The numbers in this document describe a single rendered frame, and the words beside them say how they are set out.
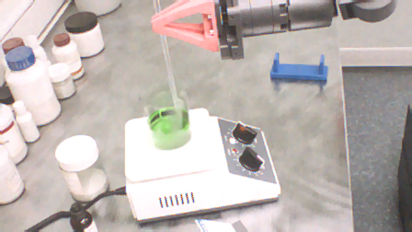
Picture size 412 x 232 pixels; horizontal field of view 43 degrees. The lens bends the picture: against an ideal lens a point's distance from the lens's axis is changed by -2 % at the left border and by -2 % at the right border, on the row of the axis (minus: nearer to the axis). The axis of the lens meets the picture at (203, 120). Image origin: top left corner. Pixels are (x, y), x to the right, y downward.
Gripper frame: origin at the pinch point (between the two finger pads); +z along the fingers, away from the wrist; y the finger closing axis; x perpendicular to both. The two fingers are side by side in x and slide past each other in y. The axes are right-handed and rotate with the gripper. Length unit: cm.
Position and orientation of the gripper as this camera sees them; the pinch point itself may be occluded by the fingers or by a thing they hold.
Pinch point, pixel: (159, 23)
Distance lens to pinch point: 62.9
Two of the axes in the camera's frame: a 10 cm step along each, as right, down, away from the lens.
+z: -9.9, 1.3, 0.4
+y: 0.5, 6.3, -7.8
